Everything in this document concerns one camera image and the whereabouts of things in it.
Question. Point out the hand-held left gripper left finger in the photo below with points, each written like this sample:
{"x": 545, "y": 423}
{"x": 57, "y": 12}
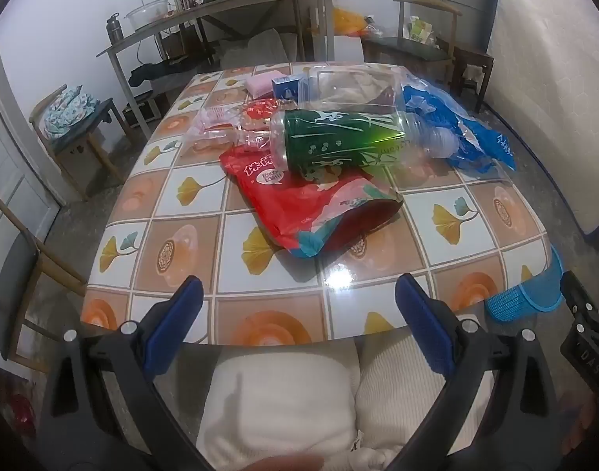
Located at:
{"x": 179, "y": 316}

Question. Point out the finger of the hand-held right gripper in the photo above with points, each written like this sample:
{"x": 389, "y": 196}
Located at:
{"x": 586, "y": 311}

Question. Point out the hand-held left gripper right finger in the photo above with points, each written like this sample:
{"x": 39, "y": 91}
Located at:
{"x": 422, "y": 326}

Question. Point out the blue plastic basket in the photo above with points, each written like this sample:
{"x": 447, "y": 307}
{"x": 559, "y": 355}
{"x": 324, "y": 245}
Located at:
{"x": 525, "y": 294}

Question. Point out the red snack bag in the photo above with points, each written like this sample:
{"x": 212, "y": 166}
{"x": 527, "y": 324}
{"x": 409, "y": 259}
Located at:
{"x": 299, "y": 198}

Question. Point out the clear pink-dotted wrapper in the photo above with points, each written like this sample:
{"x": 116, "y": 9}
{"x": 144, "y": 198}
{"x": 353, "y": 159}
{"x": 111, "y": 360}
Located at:
{"x": 208, "y": 122}

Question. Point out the blue plastic bag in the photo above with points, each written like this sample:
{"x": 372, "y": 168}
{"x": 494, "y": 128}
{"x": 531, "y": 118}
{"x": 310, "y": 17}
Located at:
{"x": 476, "y": 132}

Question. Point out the green plastic bottle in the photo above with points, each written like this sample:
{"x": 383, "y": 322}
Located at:
{"x": 338, "y": 137}

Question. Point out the clear wrapper with red label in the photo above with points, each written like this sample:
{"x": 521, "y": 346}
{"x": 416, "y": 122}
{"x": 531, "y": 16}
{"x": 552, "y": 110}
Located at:
{"x": 257, "y": 113}

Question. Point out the pink mesh sponge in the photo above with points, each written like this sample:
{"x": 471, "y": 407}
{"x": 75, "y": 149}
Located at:
{"x": 262, "y": 83}

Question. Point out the blue toothpaste box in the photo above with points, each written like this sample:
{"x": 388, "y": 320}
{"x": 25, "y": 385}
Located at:
{"x": 285, "y": 89}

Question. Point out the wooden chair with dark seat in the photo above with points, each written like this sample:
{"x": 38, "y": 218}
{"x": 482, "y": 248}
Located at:
{"x": 15, "y": 274}

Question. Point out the black stool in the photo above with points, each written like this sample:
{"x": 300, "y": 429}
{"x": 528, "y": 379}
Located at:
{"x": 137, "y": 110}

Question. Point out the wooden chair with floral cloth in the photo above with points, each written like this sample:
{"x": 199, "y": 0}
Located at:
{"x": 98, "y": 113}

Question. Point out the white door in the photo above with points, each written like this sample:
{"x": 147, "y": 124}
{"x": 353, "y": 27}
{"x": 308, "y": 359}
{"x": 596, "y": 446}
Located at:
{"x": 5, "y": 171}

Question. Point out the white mattress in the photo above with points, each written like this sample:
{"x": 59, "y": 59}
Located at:
{"x": 549, "y": 83}

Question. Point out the floral cloth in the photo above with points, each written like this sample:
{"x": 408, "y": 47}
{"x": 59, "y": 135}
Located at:
{"x": 66, "y": 105}

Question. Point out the black cloth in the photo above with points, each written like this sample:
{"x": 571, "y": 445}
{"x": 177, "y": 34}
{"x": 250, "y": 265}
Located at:
{"x": 157, "y": 71}

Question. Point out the dark wooden stool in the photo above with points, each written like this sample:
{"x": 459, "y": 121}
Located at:
{"x": 471, "y": 56}

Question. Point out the brown box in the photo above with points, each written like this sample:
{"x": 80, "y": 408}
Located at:
{"x": 179, "y": 41}

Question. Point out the wooden chair with packets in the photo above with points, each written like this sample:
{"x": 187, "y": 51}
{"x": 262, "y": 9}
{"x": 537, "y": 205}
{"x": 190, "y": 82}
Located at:
{"x": 402, "y": 49}

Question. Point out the steel water bottle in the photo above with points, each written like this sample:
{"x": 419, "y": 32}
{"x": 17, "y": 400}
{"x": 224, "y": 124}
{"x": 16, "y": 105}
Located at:
{"x": 114, "y": 28}

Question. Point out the green and white packets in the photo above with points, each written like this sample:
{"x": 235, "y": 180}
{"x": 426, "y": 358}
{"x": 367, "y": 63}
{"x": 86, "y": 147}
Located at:
{"x": 419, "y": 29}

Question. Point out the glass bowl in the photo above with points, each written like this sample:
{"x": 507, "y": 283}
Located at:
{"x": 147, "y": 14}

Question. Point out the yellow plastic bag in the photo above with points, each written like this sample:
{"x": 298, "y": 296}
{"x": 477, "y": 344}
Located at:
{"x": 348, "y": 22}

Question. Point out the grey side table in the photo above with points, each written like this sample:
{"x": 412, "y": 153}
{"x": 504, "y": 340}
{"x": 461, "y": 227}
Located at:
{"x": 230, "y": 2}

